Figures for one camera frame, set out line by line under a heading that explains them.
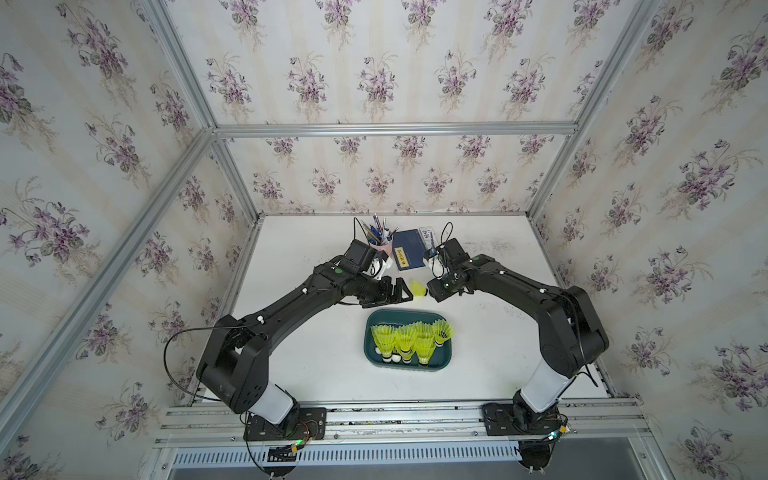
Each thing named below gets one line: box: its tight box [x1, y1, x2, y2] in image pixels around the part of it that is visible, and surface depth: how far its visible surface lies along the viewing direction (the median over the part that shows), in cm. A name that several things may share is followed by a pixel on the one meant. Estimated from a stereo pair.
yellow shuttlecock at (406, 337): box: [395, 324, 418, 364], surface depth 83 cm
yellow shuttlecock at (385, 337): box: [370, 324, 397, 363], surface depth 83 cm
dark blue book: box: [392, 228, 427, 271], surface depth 110 cm
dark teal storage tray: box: [364, 308, 453, 371], surface depth 85 cm
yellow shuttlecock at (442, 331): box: [432, 319, 455, 347], surface depth 85 cm
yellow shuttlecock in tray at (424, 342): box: [414, 321, 437, 366], surface depth 82 cm
